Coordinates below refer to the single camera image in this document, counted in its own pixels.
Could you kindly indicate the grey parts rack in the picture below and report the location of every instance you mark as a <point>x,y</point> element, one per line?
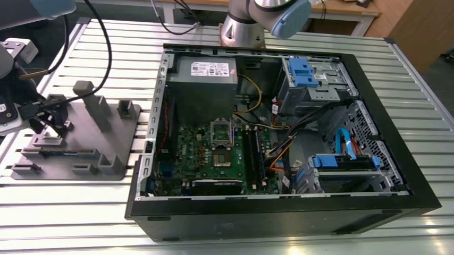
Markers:
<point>84,138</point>

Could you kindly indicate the wooden desk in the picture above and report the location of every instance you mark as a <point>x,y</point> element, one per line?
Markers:
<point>341,8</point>

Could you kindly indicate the white desk frame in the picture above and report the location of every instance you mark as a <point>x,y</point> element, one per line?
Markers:
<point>169,14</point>

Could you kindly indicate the green RAM stick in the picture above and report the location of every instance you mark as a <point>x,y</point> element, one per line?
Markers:
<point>60,153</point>

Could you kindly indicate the black PC case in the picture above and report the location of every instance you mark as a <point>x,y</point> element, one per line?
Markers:
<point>283,217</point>

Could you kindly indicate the wooden cabinet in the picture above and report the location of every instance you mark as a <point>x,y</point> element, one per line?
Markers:
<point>418,26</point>

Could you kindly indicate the green motherboard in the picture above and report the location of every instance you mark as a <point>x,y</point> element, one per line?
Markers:
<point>191,138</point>

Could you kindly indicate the blue plastic disk carrier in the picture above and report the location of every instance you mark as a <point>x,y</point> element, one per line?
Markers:
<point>301,71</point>
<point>303,180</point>

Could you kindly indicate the metal drive cage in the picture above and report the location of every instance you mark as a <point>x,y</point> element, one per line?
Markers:
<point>319,94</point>

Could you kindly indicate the CPU socket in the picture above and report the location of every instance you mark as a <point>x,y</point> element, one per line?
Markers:
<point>222,159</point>

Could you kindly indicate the black RAM slot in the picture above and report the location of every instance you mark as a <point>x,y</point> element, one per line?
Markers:
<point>258,159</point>
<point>249,159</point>

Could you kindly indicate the white power supply label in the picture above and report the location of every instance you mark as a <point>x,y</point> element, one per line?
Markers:
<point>211,69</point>

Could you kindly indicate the silver CPU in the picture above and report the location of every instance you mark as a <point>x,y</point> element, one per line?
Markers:
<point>50,135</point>

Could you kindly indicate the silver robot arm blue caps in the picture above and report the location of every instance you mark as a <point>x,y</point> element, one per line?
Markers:
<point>245,29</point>

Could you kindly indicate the black graphics card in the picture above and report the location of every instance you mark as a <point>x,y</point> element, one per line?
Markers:
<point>217,184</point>

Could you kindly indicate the grey power supply unit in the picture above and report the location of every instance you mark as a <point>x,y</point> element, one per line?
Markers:
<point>206,103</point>

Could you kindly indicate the hard disk in blue carrier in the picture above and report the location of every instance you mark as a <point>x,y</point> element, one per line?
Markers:
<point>325,162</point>

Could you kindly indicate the metal disk bay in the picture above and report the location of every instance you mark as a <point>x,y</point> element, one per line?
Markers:
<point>347,175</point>

